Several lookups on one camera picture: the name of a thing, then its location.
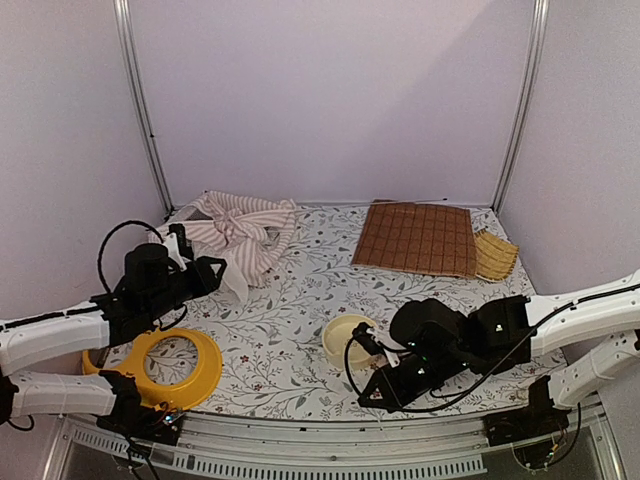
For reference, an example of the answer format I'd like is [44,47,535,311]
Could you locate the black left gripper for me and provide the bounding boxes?
[145,255,227,323]

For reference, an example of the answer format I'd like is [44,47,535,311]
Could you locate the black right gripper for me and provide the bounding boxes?
[358,346,468,413]

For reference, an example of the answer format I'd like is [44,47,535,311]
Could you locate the pink striped pet tent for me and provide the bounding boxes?
[157,191,297,303]

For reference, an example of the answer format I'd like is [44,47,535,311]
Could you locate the white tent pole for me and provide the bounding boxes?
[371,197,448,205]

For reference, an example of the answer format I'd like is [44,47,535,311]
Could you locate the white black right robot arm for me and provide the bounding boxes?
[351,273,639,436]

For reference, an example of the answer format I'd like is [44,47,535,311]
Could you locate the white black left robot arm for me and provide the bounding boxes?
[1,243,227,434]

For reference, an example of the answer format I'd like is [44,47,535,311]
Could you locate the cream pet bowl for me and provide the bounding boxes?
[322,314,379,372]

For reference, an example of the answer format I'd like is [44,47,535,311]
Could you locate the yellow double bowl holder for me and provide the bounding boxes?
[82,328,223,410]

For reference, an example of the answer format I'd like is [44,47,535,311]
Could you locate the brown woven mat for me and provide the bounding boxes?
[352,201,476,278]

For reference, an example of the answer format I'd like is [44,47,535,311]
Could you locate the yellow bamboo mat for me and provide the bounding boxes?
[474,229,519,283]

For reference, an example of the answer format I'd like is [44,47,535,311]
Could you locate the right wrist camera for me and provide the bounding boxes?
[352,322,407,368]

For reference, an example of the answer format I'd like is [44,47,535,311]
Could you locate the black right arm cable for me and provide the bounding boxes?
[342,282,640,415]

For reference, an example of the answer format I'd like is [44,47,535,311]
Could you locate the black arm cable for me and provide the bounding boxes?
[342,282,640,415]
[97,219,189,331]

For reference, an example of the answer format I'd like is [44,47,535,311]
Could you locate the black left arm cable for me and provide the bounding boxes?
[97,219,189,331]

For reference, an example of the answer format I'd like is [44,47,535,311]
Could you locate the aluminium front rail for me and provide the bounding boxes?
[43,385,638,479]

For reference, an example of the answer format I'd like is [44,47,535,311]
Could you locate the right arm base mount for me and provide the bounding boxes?
[482,375,569,446]

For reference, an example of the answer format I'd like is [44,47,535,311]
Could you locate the left aluminium frame post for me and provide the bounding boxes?
[113,0,175,217]

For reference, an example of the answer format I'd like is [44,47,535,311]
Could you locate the aluminium frame post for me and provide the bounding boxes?
[113,0,175,217]
[491,0,550,216]

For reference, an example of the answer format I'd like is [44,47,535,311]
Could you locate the right aluminium frame post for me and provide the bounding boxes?
[491,0,550,216]

